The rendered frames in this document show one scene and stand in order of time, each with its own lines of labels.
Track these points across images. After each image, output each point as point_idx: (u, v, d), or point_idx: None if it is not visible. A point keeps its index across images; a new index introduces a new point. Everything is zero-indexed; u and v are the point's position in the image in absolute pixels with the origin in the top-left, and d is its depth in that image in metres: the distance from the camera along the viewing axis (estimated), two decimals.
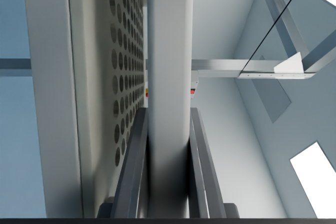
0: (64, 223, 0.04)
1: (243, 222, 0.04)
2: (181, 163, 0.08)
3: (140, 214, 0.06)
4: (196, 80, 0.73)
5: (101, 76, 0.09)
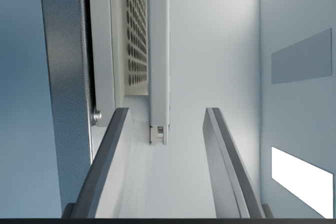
0: (64, 223, 0.04)
1: (243, 222, 0.04)
2: (164, 61, 0.16)
3: (104, 214, 0.06)
4: None
5: (122, 20, 0.17)
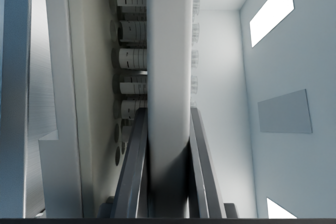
0: (64, 223, 0.04)
1: (243, 222, 0.04)
2: None
3: (140, 214, 0.06)
4: None
5: None
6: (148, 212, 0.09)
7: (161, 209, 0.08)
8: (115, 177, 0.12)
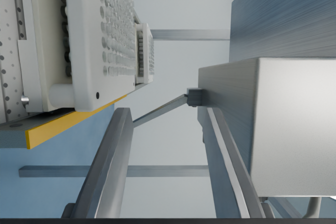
0: (64, 223, 0.04)
1: (243, 222, 0.04)
2: None
3: (104, 214, 0.06)
4: None
5: None
6: None
7: (76, 76, 0.17)
8: (65, 80, 0.21)
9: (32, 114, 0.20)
